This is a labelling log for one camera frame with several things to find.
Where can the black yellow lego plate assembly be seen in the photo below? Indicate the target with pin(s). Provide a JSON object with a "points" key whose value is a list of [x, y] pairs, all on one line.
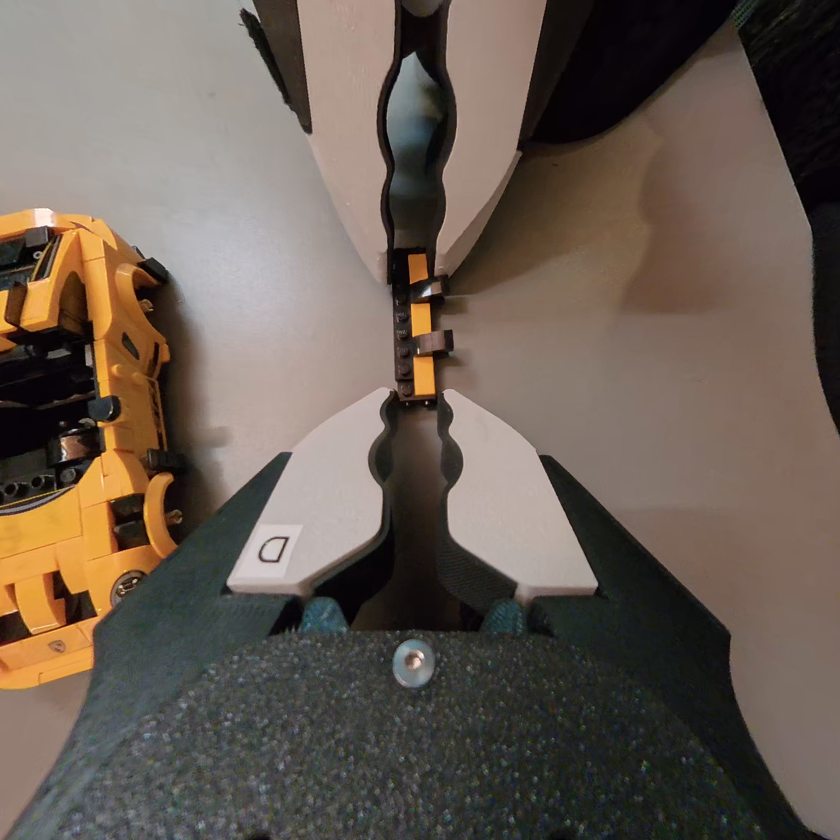
{"points": [[403, 328]]}

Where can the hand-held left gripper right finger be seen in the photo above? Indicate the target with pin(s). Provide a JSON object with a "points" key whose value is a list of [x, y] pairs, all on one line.
{"points": [[518, 512]]}

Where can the small orange lego tile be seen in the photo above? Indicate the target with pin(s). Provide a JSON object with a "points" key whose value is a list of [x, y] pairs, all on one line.
{"points": [[417, 268], [425, 377]]}

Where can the person's right forearm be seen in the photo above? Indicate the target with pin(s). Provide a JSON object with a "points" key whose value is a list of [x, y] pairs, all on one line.
{"points": [[800, 79]]}

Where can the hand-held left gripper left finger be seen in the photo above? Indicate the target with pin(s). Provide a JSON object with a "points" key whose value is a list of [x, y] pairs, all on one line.
{"points": [[321, 499]]}

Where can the yellow lego car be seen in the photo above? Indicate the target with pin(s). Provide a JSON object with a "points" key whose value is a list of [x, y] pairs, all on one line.
{"points": [[79, 426]]}

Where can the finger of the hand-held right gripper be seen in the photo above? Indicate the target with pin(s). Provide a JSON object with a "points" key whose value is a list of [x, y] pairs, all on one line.
{"points": [[492, 98], [341, 98]]}

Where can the black armrest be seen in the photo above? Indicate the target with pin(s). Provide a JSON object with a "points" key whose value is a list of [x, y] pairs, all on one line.
{"points": [[623, 79]]}

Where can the person's dark clothed torso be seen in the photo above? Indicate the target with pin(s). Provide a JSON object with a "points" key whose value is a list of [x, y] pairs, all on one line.
{"points": [[830, 315]]}

